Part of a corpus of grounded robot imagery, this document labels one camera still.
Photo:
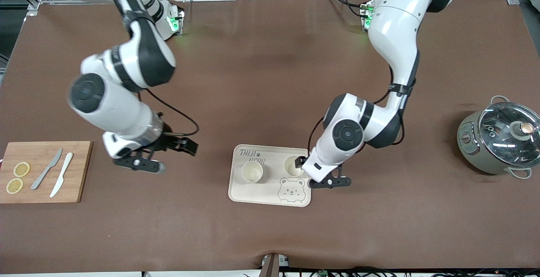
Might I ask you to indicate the white plastic cup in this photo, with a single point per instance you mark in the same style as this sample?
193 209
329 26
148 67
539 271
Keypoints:
291 170
252 172

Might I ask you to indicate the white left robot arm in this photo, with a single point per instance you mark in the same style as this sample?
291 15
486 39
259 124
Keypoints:
396 28

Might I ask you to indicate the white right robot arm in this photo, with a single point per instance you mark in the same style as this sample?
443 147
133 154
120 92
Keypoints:
114 104

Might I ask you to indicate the beige bear print tray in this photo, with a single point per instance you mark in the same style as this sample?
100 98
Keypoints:
270 192

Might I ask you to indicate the wooden cutting board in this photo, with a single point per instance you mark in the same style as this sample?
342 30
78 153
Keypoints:
80 175

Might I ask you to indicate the white plastic knife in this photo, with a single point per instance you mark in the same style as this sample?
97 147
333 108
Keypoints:
61 175

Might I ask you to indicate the grey plastic knife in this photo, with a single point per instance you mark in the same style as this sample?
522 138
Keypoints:
46 169

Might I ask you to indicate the yellow lemon slice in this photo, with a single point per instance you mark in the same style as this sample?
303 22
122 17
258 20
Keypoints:
14 186
21 169

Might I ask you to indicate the metal table edge clamp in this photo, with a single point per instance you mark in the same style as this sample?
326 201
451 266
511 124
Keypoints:
272 266

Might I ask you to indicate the grey-green cooking pot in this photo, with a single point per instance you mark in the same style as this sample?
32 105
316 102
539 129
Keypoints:
472 154

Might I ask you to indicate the glass pot lid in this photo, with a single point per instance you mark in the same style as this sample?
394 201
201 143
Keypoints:
498 142

